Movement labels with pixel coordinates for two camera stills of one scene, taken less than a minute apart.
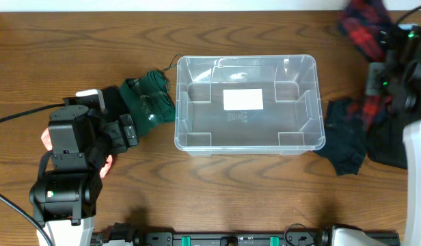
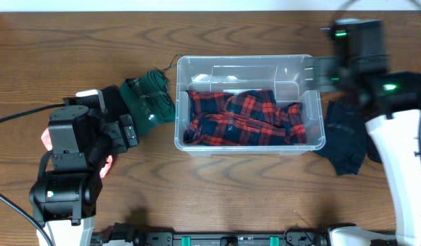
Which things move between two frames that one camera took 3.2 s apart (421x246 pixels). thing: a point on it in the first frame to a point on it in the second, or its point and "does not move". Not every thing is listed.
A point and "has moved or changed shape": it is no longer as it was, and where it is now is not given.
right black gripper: (381, 72) to (327, 67)
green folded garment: (148, 100) does not move
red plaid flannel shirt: (365, 24) has moved or changed shape
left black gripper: (127, 133) does not move
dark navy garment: (346, 137) does not move
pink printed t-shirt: (106, 165) does not move
